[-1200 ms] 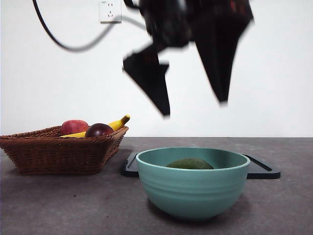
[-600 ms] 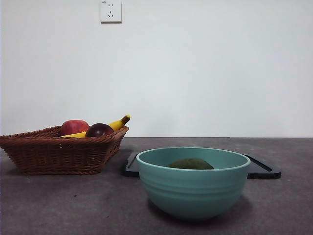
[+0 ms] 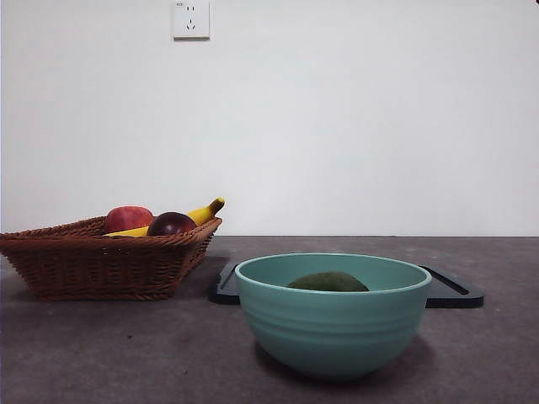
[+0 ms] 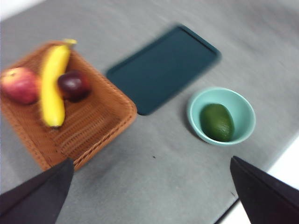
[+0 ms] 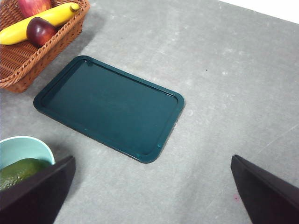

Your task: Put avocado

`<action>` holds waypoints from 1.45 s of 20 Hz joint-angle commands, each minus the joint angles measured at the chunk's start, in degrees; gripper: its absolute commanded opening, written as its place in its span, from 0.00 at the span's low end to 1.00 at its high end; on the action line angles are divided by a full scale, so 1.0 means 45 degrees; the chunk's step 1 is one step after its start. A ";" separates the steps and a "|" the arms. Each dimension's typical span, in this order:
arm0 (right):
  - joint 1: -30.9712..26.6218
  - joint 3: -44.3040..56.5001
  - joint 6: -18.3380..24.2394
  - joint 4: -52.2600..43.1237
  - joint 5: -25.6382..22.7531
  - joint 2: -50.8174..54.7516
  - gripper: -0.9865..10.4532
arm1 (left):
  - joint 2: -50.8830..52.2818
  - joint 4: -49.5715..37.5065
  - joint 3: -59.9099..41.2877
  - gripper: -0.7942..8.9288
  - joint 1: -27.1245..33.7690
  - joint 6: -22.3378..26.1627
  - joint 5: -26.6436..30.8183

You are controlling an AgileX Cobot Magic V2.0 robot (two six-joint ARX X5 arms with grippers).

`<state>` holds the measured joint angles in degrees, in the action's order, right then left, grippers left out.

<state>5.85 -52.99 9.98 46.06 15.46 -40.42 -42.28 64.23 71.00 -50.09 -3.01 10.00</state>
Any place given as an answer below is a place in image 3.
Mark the brown wicker basket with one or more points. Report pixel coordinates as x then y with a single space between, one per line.
105 269

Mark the green avocado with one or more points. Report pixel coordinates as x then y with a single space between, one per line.
326 282

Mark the dark red plum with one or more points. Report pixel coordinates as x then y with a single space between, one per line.
172 225

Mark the teal ribbed bowl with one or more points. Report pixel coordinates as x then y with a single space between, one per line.
332 332

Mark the red apple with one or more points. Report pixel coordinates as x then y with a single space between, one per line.
126 218

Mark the white wall power outlet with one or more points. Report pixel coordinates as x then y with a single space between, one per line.
191 20

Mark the black rectangular tray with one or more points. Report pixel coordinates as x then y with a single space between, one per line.
455 299

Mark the yellow banana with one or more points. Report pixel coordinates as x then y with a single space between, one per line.
203 214

